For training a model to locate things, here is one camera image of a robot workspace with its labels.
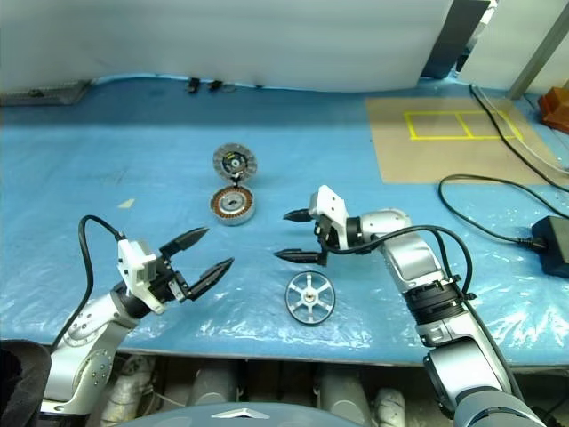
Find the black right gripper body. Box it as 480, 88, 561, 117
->
312, 213, 340, 268

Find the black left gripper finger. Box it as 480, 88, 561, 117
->
159, 226, 211, 260
183, 256, 236, 303

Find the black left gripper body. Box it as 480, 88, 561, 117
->
148, 254, 195, 305

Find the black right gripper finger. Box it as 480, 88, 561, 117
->
272, 248, 328, 268
282, 207, 317, 224

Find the silver spoked wheel part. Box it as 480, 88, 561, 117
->
284, 270, 336, 326

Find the copper wound stator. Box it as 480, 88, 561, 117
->
208, 185, 257, 228

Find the grey rotor disc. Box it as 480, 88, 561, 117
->
212, 141, 259, 182

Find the blue plastic table sheet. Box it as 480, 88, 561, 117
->
0, 72, 569, 368

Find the grey cylinder under table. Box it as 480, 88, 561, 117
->
189, 359, 242, 407
314, 367, 371, 415

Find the white wrapped bundle under table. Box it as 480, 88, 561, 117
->
100, 354, 157, 424

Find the grey robot torso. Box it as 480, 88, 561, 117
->
110, 401, 371, 427

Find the brown cardboard sheet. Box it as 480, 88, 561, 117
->
364, 96, 563, 185

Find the yellow tape grid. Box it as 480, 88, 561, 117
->
403, 110, 524, 141

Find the dark rounded shape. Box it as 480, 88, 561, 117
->
0, 338, 52, 427

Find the large white foam board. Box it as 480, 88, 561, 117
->
0, 0, 455, 93

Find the black power adapter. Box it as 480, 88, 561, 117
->
531, 215, 569, 279

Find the dark grey panel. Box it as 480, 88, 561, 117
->
419, 0, 493, 81

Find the small white board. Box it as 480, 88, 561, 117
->
457, 0, 569, 86

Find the orange brown block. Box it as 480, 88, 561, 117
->
538, 85, 569, 131

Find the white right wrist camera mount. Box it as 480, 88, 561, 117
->
308, 184, 349, 251

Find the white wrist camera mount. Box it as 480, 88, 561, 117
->
116, 238, 168, 315
308, 184, 349, 251

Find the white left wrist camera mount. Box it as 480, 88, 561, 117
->
116, 238, 168, 315

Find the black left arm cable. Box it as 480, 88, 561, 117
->
51, 214, 125, 350

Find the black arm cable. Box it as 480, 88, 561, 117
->
324, 224, 526, 401
51, 214, 125, 350

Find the black looping power cable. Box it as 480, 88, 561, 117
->
437, 173, 569, 248

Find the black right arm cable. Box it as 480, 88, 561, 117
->
324, 224, 526, 401

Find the long black cable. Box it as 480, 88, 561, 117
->
469, 83, 569, 193

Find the clear thin cable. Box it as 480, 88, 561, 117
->
471, 86, 569, 175

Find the aluminium frame post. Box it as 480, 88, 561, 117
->
508, 0, 569, 101

